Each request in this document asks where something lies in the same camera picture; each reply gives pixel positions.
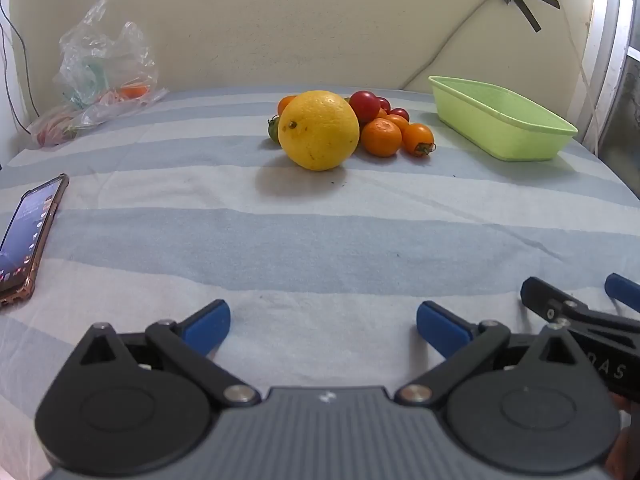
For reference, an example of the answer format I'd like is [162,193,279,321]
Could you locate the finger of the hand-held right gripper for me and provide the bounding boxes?
[520,276,640,345]
[604,273,640,313]

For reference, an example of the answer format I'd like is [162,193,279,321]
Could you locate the large red tomato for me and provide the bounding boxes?
[348,90,381,126]

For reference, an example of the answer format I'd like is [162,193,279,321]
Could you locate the smartphone in copper case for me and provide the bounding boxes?
[0,173,70,307]

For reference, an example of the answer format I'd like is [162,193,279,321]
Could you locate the large yellow citrus fruit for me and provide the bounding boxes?
[278,90,361,172]

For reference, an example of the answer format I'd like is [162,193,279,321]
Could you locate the orange tomato with stem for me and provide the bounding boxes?
[401,123,437,158]

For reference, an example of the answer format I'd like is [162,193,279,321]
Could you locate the person's right hand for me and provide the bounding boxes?
[602,392,640,480]

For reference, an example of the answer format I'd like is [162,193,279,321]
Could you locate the clear plastic bag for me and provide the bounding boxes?
[27,0,168,148]

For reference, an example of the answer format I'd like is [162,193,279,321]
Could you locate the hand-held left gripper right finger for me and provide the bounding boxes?
[394,301,593,407]

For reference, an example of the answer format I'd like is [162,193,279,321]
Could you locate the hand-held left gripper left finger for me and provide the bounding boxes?
[75,299,262,407]

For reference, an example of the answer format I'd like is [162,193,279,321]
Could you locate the grey wall cable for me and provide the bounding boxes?
[402,0,503,90]

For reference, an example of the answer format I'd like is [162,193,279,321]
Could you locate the metal window frame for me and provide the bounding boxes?
[582,0,640,158]

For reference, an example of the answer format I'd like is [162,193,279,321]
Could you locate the thin black cable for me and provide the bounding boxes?
[0,0,40,136]

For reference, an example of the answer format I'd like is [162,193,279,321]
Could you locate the striped bed sheet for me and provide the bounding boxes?
[0,85,640,480]

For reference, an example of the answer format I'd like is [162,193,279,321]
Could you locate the light green plastic basket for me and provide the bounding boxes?
[428,76,579,162]

